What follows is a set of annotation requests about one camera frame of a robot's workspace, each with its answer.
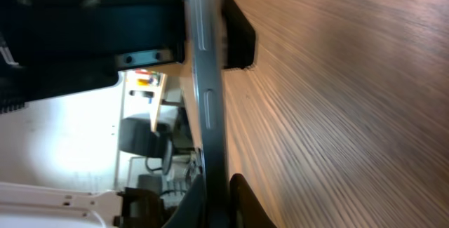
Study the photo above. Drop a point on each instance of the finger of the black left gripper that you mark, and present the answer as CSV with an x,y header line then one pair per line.
x,y
241,37

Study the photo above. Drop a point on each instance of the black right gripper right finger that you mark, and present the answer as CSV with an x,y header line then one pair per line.
x,y
245,209

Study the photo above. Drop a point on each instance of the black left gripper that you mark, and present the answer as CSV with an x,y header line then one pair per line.
x,y
51,48

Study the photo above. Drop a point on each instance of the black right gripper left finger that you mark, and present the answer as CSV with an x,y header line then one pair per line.
x,y
190,212

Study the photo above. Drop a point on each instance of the blue screen smartphone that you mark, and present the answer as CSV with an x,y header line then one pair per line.
x,y
205,28

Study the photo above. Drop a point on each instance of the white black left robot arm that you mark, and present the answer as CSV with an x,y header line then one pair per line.
x,y
45,207

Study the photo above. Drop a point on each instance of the black office chair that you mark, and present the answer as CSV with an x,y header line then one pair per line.
x,y
136,137

